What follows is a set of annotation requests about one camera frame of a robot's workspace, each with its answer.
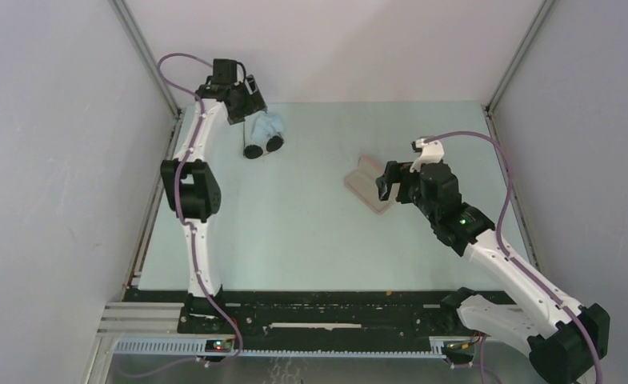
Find black sunglasses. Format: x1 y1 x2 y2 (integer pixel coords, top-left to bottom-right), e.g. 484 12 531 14
242 123 285 160

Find light blue cleaning cloth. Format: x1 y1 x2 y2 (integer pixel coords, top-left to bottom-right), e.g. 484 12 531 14
250 111 285 145

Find aluminium frame rails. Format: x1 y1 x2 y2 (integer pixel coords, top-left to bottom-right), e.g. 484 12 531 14
97 302 187 340

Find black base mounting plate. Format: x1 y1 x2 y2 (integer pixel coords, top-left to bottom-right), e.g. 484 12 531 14
177 288 494 355

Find pink glasses case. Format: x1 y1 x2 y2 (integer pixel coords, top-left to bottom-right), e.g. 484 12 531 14
343 155 396 215

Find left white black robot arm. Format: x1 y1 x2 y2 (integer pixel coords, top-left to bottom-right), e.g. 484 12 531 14
160 58 266 334

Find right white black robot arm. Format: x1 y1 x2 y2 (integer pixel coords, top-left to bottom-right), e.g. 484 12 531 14
376 161 610 383

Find grey cable duct rail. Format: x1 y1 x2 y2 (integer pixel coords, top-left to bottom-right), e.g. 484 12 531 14
113 338 446 359

